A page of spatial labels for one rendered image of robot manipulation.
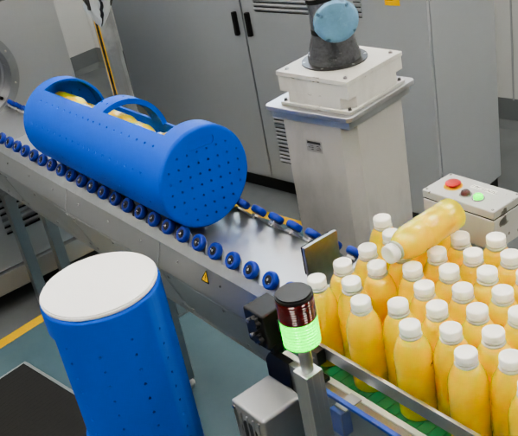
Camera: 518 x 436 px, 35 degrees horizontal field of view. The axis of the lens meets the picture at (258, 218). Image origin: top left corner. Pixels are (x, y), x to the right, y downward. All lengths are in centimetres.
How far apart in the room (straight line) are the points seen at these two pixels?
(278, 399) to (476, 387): 48
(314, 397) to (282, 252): 73
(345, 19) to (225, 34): 217
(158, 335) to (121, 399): 17
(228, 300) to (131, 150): 49
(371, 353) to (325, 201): 94
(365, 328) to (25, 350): 240
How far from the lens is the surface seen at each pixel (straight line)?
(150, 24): 475
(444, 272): 162
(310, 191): 249
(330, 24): 217
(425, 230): 165
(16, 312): 406
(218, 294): 212
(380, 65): 234
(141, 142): 222
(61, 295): 194
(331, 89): 227
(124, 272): 196
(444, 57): 362
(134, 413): 199
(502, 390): 143
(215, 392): 318
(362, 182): 238
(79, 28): 756
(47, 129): 270
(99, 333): 185
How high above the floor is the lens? 198
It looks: 28 degrees down
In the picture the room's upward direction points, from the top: 11 degrees counter-clockwise
